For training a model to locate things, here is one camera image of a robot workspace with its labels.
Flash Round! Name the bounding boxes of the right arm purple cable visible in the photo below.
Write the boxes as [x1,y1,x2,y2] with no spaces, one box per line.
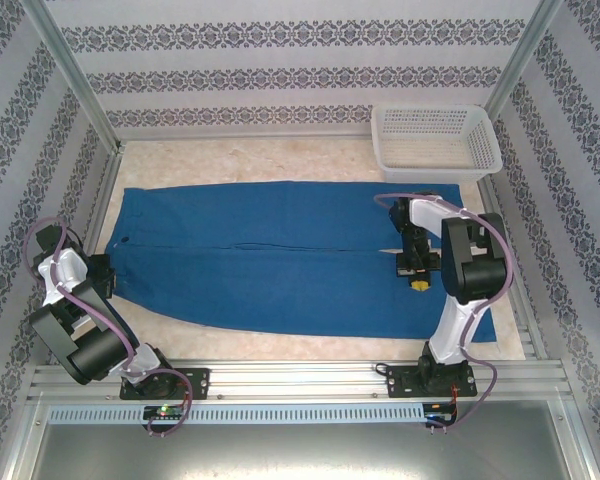
[373,192,513,437]

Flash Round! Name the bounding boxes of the aluminium mounting rail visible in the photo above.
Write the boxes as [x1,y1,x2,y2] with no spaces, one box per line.
[27,360,574,402]

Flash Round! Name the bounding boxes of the aluminium frame post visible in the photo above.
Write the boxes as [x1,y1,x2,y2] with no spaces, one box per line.
[22,0,125,152]
[484,0,564,122]

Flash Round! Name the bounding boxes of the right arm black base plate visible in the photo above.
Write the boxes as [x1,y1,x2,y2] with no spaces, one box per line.
[385,363,480,400]

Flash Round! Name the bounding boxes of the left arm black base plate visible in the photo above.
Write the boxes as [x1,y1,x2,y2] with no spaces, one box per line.
[118,367,213,402]

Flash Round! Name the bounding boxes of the grey metal sheet panel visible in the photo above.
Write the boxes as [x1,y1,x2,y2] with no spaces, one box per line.
[0,399,600,480]

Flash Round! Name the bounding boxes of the white plastic mesh basket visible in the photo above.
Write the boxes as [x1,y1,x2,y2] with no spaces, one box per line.
[370,103,505,185]

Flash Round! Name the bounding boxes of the blue long pants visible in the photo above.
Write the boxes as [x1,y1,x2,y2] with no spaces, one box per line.
[104,180,499,345]

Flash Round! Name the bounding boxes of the slotted grey cable duct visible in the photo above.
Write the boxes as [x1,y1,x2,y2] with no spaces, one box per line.
[47,402,427,427]

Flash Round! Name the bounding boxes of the aluminium side rail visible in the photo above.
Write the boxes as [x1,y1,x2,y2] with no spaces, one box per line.
[479,174,549,361]
[49,144,127,366]

